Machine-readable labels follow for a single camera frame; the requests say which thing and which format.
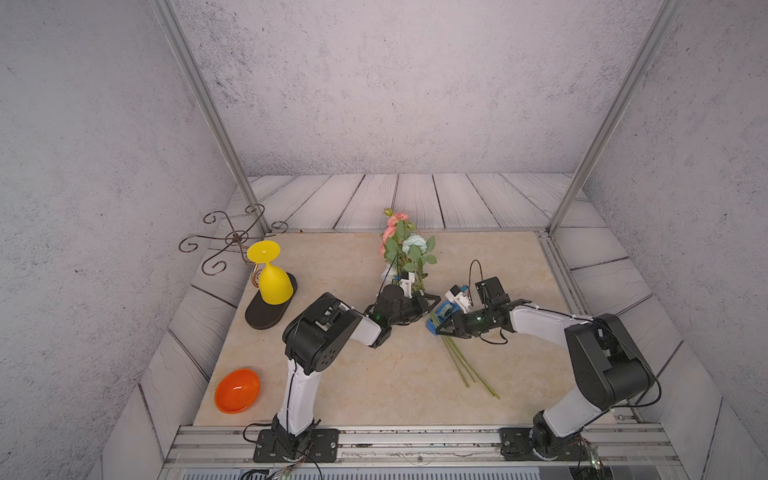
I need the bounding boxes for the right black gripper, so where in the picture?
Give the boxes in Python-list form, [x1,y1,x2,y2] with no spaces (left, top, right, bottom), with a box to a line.
[434,308,493,339]

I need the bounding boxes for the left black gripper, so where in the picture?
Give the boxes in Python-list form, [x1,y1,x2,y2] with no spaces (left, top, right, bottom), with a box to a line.
[386,292,442,329]

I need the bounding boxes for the blue tape dispenser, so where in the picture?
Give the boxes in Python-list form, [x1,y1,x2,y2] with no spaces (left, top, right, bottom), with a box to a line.
[426,300,462,336]

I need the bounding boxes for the artificial flower bouquet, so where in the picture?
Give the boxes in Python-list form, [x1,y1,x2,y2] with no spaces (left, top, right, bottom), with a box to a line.
[379,208,501,399]

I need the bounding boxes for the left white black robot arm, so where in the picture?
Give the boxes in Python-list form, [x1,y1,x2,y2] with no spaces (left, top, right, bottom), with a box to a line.
[272,284,440,444]

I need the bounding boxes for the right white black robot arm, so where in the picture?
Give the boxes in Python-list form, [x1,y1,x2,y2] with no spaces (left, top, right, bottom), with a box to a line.
[427,277,657,459]

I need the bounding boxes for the yellow plastic goblet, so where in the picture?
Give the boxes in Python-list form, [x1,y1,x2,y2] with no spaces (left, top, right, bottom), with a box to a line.
[247,240,294,305]

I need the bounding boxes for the black oval tray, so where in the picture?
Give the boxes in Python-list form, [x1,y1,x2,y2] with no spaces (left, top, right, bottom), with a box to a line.
[244,272,299,331]

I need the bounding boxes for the orange plastic bowl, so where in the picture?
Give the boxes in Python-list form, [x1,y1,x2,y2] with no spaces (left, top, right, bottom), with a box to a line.
[214,368,260,414]

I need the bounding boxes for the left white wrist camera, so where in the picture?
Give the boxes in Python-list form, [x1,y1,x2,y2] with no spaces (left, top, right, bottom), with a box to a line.
[398,272,416,299]

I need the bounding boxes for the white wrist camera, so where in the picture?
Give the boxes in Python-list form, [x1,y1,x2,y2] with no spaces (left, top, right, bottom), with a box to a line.
[446,285,473,313]
[398,272,416,299]

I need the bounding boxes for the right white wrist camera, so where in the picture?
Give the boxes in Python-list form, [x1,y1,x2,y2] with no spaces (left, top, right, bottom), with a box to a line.
[446,285,473,313]

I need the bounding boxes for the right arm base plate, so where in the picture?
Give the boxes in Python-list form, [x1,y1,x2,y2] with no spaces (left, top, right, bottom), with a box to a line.
[498,426,589,462]

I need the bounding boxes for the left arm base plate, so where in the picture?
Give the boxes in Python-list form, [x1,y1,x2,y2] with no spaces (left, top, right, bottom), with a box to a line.
[253,427,340,464]

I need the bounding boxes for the curly metal wire stand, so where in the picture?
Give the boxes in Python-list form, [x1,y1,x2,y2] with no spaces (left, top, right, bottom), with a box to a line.
[177,203,288,277]

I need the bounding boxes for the aluminium rail front frame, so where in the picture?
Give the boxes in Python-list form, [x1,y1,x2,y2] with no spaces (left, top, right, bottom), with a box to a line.
[160,423,687,479]

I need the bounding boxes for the right aluminium corner post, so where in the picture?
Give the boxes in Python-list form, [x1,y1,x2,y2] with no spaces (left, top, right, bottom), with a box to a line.
[546,0,683,237]

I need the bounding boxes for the aluminium corner post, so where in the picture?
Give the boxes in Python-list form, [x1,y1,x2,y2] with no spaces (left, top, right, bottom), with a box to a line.
[149,0,257,206]
[546,0,683,237]

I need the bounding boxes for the left aluminium corner post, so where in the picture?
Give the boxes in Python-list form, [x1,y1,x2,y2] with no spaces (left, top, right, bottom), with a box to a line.
[149,0,257,206]

